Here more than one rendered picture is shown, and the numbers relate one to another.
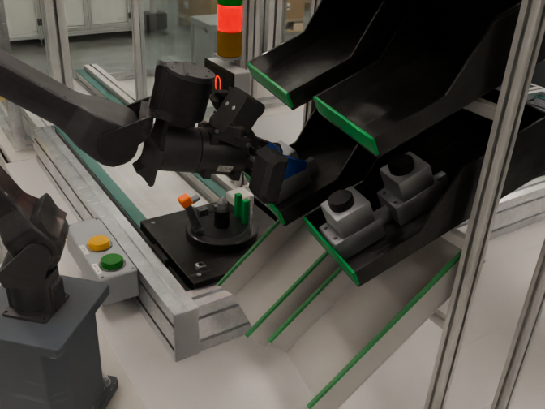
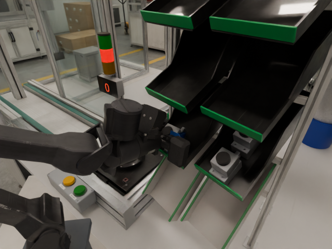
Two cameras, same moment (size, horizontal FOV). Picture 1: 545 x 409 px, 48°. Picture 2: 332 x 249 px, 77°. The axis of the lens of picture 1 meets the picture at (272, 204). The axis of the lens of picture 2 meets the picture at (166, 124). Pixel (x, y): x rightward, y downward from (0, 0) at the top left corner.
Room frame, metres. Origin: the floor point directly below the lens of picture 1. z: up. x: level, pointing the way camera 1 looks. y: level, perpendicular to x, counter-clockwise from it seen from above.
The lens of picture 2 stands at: (0.34, 0.14, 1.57)
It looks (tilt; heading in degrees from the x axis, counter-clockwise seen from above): 34 degrees down; 343
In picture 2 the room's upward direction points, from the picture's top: straight up
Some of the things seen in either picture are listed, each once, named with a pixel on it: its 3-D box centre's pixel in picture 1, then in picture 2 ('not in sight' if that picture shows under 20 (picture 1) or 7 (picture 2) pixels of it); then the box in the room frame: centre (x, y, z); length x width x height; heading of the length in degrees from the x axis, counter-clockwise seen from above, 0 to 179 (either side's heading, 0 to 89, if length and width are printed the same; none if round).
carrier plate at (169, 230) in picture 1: (221, 238); (127, 159); (1.00, 0.10, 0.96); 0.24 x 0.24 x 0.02; 34
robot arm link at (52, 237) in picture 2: (31, 248); (42, 226); (0.65, 0.31, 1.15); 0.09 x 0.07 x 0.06; 9
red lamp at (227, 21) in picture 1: (229, 17); (106, 54); (1.23, 0.11, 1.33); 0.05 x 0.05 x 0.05
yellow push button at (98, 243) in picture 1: (99, 244); (69, 181); (0.95, 0.32, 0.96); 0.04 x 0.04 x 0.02
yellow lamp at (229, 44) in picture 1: (229, 42); (108, 66); (1.23, 0.11, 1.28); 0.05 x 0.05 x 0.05
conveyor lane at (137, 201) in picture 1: (169, 194); (91, 139); (1.26, 0.25, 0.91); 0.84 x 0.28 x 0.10; 34
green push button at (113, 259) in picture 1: (112, 263); (80, 190); (0.89, 0.28, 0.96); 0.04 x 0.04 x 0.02
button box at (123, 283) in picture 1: (100, 258); (71, 186); (0.95, 0.32, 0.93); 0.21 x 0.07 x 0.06; 34
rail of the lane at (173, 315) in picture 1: (100, 214); (61, 159); (1.14, 0.38, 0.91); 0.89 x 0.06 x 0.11; 34
